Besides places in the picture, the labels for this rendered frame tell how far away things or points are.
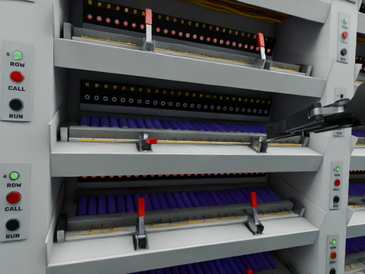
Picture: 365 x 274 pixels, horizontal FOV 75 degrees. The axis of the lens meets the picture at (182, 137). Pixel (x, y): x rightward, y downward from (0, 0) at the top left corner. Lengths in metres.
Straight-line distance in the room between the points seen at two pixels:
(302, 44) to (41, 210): 0.74
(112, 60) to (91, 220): 0.31
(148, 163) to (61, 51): 0.24
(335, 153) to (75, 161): 0.61
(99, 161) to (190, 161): 0.17
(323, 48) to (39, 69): 0.64
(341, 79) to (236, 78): 0.31
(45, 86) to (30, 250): 0.27
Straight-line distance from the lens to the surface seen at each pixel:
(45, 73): 0.45
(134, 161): 0.45
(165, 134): 0.50
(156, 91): 0.61
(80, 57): 0.46
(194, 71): 0.49
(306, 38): 0.78
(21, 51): 0.46
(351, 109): 0.39
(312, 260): 0.77
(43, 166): 0.45
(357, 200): 0.93
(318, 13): 0.74
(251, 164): 0.55
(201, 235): 0.55
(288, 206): 0.73
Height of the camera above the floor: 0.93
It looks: 1 degrees down
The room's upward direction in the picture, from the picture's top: 2 degrees clockwise
